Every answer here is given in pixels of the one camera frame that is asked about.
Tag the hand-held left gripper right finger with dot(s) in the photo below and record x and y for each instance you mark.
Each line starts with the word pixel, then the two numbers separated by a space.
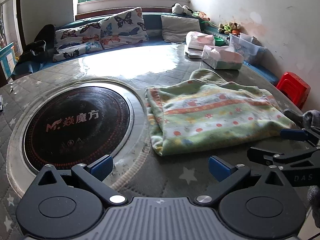
pixel 217 167

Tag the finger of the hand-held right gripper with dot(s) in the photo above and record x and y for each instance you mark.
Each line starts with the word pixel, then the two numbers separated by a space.
pixel 295 134
pixel 265 156

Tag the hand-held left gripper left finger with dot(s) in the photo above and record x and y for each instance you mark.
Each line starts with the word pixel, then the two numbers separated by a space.
pixel 101 166

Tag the green printed child's shirt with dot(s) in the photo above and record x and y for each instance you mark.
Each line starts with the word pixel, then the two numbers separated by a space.
pixel 200 120

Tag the person's right hand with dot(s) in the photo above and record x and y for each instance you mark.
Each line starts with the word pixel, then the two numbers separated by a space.
pixel 311 118

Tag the red plastic stool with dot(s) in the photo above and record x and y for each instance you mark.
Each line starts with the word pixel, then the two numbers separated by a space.
pixel 293 85

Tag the round black induction cooktop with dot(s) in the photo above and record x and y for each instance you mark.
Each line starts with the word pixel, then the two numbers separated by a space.
pixel 75 120

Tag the clear plastic storage box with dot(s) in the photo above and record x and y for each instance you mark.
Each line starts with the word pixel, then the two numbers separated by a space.
pixel 246 47

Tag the pink white tissue pack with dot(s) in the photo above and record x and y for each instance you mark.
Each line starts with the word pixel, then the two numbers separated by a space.
pixel 222 57
pixel 200 40

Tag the small flat grey box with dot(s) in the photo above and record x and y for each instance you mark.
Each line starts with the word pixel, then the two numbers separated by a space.
pixel 193 54

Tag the black marker pen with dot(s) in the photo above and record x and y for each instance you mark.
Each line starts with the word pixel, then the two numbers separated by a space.
pixel 1 103

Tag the orange plush toy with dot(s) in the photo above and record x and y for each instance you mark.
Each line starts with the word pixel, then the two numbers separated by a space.
pixel 235 32

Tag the green bowl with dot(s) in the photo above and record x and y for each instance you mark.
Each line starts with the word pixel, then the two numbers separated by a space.
pixel 219 41

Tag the brown bear plush toy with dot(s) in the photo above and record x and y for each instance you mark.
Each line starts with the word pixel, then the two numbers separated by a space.
pixel 235 25

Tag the black clothing pile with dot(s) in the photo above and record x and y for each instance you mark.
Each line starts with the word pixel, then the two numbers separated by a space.
pixel 37 47

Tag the large butterfly print pillow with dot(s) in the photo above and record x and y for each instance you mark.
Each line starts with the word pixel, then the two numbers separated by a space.
pixel 125 30

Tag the blue cabinet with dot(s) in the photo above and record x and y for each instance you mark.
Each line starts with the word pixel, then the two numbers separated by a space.
pixel 7 60

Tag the grey pillow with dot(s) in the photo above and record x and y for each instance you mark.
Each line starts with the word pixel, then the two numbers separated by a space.
pixel 178 28

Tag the pink plush toy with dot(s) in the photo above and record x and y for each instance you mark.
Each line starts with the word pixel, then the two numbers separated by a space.
pixel 202 16

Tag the blue sofa bench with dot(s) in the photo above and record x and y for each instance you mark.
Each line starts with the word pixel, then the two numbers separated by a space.
pixel 155 21

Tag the panda plush toy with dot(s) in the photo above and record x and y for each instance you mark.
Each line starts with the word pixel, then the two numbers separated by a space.
pixel 181 8

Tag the dark wooden door frame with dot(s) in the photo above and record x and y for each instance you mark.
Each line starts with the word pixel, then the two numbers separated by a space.
pixel 20 12

